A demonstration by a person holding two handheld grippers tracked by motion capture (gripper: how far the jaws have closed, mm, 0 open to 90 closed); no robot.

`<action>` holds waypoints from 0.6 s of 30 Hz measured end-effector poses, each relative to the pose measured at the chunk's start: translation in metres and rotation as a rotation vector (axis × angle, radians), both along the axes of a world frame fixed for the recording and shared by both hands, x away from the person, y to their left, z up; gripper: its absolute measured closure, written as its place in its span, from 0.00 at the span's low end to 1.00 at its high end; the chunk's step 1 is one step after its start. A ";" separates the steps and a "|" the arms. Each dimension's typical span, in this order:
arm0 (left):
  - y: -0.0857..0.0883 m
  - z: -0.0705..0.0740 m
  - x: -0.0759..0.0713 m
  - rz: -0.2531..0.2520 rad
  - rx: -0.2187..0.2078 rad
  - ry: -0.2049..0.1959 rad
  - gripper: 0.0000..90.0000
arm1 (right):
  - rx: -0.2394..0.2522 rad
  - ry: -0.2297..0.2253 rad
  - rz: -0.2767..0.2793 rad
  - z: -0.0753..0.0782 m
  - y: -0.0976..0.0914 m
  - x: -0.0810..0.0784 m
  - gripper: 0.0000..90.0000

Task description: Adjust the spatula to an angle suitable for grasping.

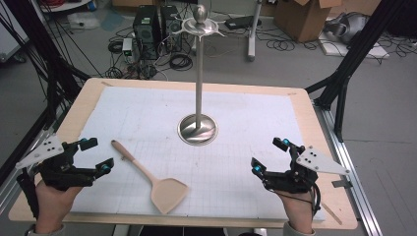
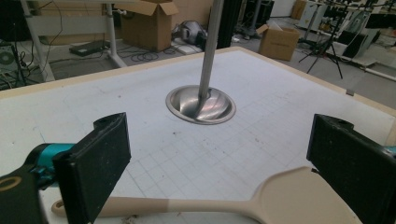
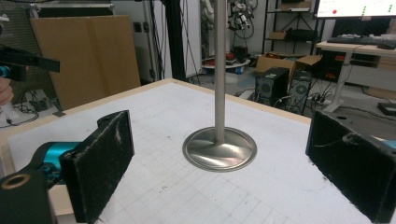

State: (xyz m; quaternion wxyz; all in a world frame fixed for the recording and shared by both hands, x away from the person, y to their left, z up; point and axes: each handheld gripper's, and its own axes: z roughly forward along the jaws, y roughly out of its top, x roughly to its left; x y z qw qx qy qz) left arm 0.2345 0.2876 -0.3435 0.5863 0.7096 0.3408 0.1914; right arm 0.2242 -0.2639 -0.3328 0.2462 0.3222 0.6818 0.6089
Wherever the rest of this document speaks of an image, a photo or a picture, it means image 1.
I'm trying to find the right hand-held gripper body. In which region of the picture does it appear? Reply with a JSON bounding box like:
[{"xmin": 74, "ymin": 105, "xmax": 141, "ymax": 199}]
[{"xmin": 261, "ymin": 144, "xmax": 351, "ymax": 195}]

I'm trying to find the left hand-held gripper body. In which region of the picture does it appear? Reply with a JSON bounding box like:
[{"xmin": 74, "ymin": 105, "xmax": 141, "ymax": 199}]
[{"xmin": 15, "ymin": 134, "xmax": 99, "ymax": 192}]

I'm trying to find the wooden spatula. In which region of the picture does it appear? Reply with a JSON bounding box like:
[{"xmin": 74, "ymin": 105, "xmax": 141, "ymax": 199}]
[{"xmin": 110, "ymin": 139, "xmax": 190, "ymax": 215}]

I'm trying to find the person's right hand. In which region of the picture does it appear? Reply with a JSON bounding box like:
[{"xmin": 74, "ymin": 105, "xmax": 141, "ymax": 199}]
[{"xmin": 275, "ymin": 188, "xmax": 319, "ymax": 234}]

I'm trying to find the person's left hand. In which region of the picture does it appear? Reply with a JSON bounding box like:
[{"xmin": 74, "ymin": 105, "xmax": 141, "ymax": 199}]
[{"xmin": 33, "ymin": 178, "xmax": 84, "ymax": 234}]

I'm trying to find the white grid mat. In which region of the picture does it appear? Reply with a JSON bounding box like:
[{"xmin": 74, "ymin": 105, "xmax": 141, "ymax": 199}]
[{"xmin": 70, "ymin": 86, "xmax": 327, "ymax": 221}]

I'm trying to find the dark metal clip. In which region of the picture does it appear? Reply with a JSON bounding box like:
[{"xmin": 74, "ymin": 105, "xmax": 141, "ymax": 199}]
[{"xmin": 330, "ymin": 179, "xmax": 354, "ymax": 189}]

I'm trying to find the thin wooden stick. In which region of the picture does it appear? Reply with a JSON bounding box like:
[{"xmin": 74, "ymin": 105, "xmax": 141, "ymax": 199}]
[{"xmin": 320, "ymin": 201, "xmax": 344, "ymax": 226}]

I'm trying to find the steel utensil stand with hooks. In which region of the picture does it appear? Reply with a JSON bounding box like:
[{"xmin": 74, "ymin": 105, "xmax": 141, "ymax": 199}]
[{"xmin": 176, "ymin": 3, "xmax": 227, "ymax": 148}]

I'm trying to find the white power box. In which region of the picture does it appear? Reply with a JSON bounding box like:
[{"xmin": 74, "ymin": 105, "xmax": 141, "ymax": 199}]
[{"xmin": 121, "ymin": 37, "xmax": 134, "ymax": 57}]

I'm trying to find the white stand pole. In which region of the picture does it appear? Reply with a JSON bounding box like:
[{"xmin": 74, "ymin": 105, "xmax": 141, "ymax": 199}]
[{"xmin": 246, "ymin": 0, "xmax": 264, "ymax": 63}]

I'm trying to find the clear plastic bag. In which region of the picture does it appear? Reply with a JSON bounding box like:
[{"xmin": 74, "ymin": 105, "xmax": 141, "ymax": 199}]
[{"xmin": 66, "ymin": 12, "xmax": 101, "ymax": 30}]

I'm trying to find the cardboard box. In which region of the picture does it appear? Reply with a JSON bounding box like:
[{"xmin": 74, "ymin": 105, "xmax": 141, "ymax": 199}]
[{"xmin": 273, "ymin": 0, "xmax": 344, "ymax": 44}]

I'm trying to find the large black computer tower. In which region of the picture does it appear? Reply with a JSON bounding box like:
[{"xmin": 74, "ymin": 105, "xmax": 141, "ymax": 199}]
[{"xmin": 132, "ymin": 4, "xmax": 162, "ymax": 61}]

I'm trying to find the flat black device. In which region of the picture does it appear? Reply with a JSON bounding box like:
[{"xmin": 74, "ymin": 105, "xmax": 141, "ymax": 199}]
[{"xmin": 224, "ymin": 15, "xmax": 263, "ymax": 30}]

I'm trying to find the white flat board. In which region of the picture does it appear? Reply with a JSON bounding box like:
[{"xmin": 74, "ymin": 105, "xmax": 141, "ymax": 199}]
[{"xmin": 317, "ymin": 38, "xmax": 391, "ymax": 61}]

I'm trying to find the grey bag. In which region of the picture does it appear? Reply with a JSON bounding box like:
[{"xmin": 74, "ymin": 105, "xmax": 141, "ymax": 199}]
[{"xmin": 324, "ymin": 12, "xmax": 371, "ymax": 46}]

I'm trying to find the slim black computer tower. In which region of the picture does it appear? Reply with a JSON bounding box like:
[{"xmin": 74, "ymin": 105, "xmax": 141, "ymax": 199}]
[{"xmin": 159, "ymin": 4, "xmax": 183, "ymax": 54}]

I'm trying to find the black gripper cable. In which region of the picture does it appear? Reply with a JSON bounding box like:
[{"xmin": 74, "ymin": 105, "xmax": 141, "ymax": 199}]
[{"xmin": 266, "ymin": 181, "xmax": 323, "ymax": 218}]

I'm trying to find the black wrist strap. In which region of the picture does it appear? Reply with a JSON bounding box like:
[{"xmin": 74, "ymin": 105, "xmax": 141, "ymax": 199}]
[{"xmin": 16, "ymin": 168, "xmax": 41, "ymax": 220}]

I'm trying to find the aluminium rail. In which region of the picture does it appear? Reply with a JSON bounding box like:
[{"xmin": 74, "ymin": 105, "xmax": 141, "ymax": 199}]
[
  {"xmin": 0, "ymin": 106, "xmax": 67, "ymax": 215},
  {"xmin": 312, "ymin": 99, "xmax": 384, "ymax": 236}
]

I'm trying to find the black frame post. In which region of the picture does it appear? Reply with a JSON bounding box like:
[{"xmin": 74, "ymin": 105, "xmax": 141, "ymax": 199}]
[
  {"xmin": 0, "ymin": 0, "xmax": 92, "ymax": 186},
  {"xmin": 304, "ymin": 0, "xmax": 408, "ymax": 144}
]

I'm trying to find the coiled black cable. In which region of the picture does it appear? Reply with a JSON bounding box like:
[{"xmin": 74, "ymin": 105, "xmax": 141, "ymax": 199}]
[{"xmin": 168, "ymin": 52, "xmax": 194, "ymax": 72}]

